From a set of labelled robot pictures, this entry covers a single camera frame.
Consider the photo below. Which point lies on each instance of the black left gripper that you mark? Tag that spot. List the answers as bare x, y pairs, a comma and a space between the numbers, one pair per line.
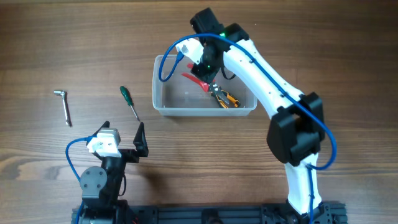
139, 141

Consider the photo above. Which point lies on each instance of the clear plastic container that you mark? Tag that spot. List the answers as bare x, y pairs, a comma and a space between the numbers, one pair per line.
180, 96

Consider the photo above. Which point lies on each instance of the silver L-shaped socket wrench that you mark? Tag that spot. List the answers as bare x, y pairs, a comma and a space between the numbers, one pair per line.
63, 94

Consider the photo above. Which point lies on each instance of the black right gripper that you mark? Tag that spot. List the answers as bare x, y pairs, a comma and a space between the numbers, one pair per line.
208, 76

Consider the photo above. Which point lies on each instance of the red handled wire stripper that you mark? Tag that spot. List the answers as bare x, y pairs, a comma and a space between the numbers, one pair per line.
202, 84

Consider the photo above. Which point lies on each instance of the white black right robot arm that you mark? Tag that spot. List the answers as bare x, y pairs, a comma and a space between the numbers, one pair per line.
296, 128

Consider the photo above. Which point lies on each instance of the green handled screwdriver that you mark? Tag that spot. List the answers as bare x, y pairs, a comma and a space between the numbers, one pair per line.
127, 96

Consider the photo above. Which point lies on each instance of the orange black long-nose pliers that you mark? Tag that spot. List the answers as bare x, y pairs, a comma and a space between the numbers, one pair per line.
224, 99

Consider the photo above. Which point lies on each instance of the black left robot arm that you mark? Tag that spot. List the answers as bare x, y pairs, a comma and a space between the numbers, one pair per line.
103, 185

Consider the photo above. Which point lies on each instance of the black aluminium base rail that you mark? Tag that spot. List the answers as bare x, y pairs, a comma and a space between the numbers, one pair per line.
326, 212

